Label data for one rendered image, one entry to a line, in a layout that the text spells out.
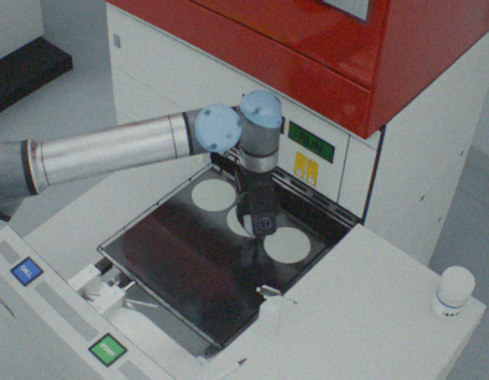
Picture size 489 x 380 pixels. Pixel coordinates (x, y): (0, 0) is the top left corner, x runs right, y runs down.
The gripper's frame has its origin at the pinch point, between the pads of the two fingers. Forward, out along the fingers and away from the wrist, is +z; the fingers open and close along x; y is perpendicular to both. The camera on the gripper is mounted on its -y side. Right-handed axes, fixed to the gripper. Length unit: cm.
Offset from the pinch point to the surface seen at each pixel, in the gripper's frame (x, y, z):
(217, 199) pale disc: 6.1, 13.1, 1.3
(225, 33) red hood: 3.7, 20.3, -38.7
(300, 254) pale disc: -8.4, -5.7, 1.3
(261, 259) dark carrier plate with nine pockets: 0.0, -5.4, 1.4
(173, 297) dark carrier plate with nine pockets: 19.7, -12.3, 1.2
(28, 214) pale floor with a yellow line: 72, 100, 91
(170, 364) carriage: 22.6, -27.0, 3.3
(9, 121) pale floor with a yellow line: 85, 164, 91
